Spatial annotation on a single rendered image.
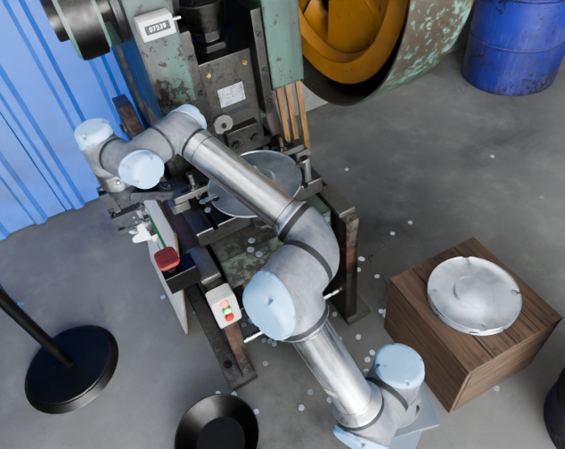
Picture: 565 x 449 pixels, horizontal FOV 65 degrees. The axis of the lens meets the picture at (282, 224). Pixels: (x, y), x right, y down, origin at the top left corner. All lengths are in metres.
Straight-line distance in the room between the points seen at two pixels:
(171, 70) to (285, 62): 0.30
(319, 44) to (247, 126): 0.38
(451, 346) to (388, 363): 0.46
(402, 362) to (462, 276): 0.61
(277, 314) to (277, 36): 0.69
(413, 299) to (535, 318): 0.37
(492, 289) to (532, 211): 0.92
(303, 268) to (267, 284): 0.07
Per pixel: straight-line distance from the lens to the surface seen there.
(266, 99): 1.23
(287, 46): 1.19
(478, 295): 1.61
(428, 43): 1.10
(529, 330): 1.62
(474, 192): 2.50
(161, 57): 1.07
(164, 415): 1.89
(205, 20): 1.16
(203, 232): 1.36
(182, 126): 0.95
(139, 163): 0.88
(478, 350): 1.54
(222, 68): 1.18
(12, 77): 2.39
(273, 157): 1.43
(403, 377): 1.09
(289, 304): 0.77
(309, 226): 0.84
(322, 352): 0.88
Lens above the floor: 1.68
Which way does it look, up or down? 47 degrees down
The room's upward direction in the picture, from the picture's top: 9 degrees counter-clockwise
